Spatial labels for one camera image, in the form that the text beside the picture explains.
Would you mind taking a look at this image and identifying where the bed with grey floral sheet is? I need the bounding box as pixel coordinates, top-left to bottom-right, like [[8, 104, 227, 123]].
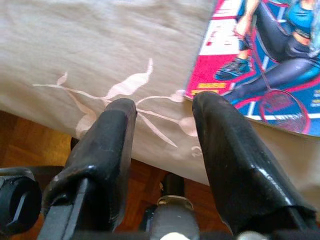
[[0, 0, 320, 208]]

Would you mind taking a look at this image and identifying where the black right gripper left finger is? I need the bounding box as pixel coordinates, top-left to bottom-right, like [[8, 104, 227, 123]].
[[37, 98, 138, 240]]

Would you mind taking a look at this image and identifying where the anime cover book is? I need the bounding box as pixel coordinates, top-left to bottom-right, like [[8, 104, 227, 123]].
[[184, 0, 320, 138]]

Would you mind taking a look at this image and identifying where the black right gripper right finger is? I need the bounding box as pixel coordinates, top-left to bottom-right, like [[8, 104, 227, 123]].
[[191, 91, 318, 236]]

